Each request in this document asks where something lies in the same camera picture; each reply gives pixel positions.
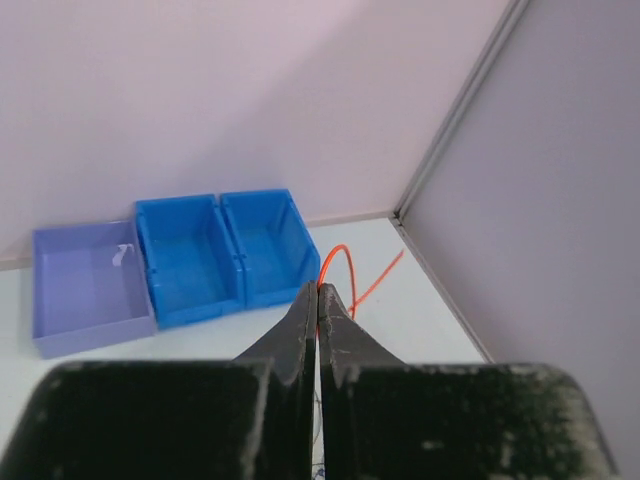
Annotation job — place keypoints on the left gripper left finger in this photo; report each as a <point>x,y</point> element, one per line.
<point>246,418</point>

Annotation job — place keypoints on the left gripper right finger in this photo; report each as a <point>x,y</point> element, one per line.
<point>387,419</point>

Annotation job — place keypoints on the blue bin middle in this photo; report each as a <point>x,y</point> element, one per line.
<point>193,269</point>

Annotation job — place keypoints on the blue bin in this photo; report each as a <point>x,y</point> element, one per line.
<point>276,249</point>
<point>193,269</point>

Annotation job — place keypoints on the blue bin right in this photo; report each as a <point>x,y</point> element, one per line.
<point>276,249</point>

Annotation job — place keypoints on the lavender plastic bin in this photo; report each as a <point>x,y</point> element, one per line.
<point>89,288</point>

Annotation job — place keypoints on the right aluminium table rail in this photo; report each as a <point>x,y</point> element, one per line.
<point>443,293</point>

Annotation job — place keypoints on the right aluminium frame post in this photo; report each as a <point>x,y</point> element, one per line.
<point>477,76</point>

